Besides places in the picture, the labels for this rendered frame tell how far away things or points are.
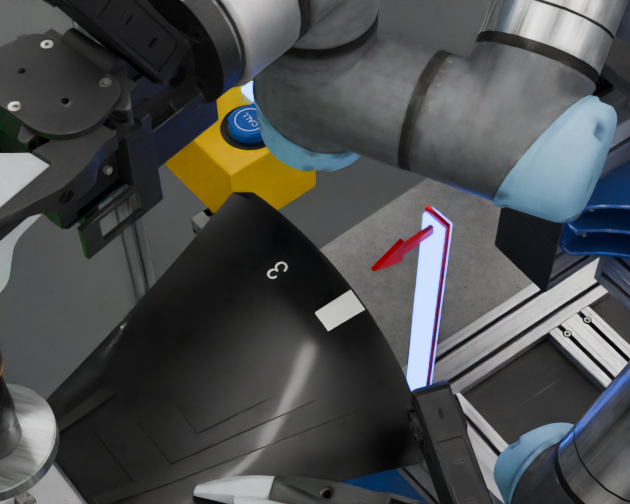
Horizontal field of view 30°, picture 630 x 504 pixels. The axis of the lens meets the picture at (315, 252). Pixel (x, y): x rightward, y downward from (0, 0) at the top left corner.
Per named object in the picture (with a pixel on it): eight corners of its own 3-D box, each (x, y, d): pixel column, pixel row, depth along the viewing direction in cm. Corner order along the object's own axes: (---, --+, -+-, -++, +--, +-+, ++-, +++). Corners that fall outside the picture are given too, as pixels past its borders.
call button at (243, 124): (220, 129, 107) (218, 116, 106) (254, 109, 109) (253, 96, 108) (246, 154, 106) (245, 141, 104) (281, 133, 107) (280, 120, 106)
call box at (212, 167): (142, 151, 119) (127, 76, 111) (221, 105, 123) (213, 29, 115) (237, 248, 112) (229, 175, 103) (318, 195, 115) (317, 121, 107)
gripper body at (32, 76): (82, 272, 57) (249, 134, 63) (50, 151, 50) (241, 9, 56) (-19, 195, 60) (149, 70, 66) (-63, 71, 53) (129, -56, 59)
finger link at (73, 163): (20, 261, 50) (145, 133, 54) (13, 239, 49) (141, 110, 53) (-62, 217, 51) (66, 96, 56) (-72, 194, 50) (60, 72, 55)
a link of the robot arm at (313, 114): (392, 215, 73) (401, 87, 64) (234, 156, 76) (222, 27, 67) (440, 133, 77) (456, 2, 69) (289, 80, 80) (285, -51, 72)
